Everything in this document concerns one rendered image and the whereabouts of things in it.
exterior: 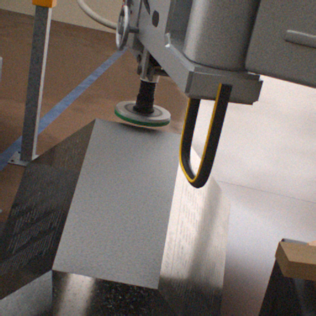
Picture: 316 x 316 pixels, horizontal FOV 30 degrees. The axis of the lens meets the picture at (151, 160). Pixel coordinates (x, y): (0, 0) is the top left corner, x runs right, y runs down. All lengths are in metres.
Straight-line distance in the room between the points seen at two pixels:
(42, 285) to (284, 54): 0.76
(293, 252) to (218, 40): 0.60
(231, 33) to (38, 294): 0.75
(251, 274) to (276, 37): 1.88
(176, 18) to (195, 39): 0.23
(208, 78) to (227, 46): 0.09
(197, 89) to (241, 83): 0.12
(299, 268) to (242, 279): 1.47
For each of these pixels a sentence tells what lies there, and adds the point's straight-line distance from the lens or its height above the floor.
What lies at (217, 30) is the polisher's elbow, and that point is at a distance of 1.46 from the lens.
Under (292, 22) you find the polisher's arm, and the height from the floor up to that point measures 1.41.
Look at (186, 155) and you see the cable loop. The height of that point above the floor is 0.96.
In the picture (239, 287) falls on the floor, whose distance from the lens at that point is 2.99.
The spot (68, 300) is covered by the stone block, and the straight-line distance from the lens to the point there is 1.28.
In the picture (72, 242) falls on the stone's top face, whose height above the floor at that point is 0.84.
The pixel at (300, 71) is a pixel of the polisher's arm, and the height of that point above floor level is 1.31.
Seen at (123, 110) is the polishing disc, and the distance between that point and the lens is 2.21.
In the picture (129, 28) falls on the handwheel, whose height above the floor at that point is 1.22.
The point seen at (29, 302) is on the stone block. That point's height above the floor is 0.78.
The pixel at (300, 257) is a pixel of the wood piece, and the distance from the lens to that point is 1.62.
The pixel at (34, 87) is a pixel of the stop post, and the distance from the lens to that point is 3.69.
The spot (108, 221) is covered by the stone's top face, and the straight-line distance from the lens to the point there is 1.52.
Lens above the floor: 1.57
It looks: 22 degrees down
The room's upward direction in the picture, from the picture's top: 11 degrees clockwise
